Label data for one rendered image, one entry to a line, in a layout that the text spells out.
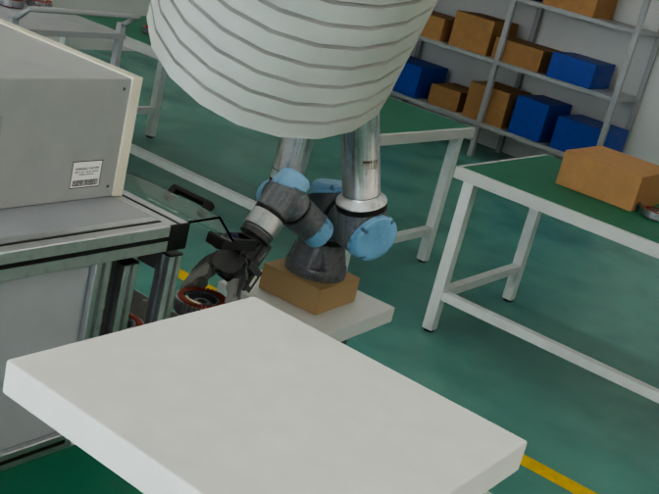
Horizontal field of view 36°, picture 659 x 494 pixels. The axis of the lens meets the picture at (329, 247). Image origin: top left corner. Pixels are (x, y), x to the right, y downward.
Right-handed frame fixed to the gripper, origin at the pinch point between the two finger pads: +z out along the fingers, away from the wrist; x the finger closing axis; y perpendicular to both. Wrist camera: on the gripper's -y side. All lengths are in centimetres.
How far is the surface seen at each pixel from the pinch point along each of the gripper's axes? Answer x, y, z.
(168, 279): -17.2, -35.5, 4.1
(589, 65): 162, 457, -366
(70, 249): -19, -60, 11
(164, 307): -17.2, -32.1, 7.9
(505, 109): 218, 490, -327
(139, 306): 13.5, 1.1, 6.0
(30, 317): -17, -57, 22
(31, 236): -15, -64, 13
